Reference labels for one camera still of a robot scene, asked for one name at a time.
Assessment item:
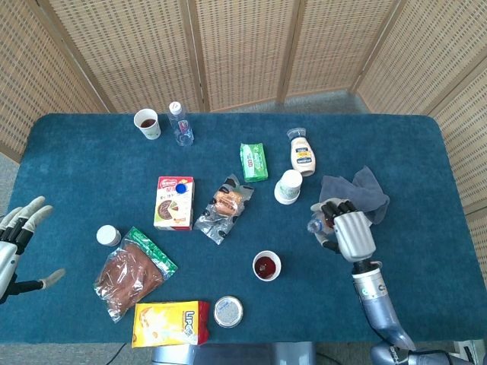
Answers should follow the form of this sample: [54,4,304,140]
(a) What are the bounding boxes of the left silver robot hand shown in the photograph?
[0,195,66,303]

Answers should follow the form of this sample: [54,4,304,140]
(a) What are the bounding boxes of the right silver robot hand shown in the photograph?
[310,198,377,263]

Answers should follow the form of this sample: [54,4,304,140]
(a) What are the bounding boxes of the white yogurt cup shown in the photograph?
[273,169,304,205]

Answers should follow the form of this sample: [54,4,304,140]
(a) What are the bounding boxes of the white paper cup green flower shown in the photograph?
[252,249,282,282]
[133,108,162,141]

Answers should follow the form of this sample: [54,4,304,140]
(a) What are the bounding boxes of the grey microfibre cloth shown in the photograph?
[318,165,391,225]

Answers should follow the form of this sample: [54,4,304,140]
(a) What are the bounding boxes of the beige mayonnaise squeeze bottle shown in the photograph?
[286,127,318,178]

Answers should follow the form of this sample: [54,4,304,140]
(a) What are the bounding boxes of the jar with white lid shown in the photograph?
[96,224,123,247]

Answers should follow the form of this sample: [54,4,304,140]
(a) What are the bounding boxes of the blue plush table cover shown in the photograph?
[0,113,479,345]

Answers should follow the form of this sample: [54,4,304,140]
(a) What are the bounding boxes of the brown powder bag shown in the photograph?
[93,226,178,324]

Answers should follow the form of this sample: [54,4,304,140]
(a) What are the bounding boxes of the green tissue pack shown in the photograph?
[239,142,269,183]

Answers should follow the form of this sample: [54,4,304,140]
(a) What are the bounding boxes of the bread snack in clear bag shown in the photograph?
[193,173,255,246]

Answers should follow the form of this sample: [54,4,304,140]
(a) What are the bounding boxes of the tin can with silver lid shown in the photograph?
[213,296,244,329]

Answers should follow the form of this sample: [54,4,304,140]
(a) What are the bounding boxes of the white plastic box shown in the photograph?
[454,339,487,365]

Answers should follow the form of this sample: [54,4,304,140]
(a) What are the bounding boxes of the grey-blue robot torso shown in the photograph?
[151,341,317,365]

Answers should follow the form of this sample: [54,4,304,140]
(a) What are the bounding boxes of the yellow Lipo cookie bag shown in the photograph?
[131,300,211,349]

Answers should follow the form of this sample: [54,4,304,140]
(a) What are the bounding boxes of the red and white cookie box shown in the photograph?
[153,176,195,232]

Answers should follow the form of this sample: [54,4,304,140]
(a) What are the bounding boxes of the clear plastic water bottle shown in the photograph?
[168,100,195,148]

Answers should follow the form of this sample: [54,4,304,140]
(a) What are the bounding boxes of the woven wicker folding screen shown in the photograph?
[0,0,487,275]

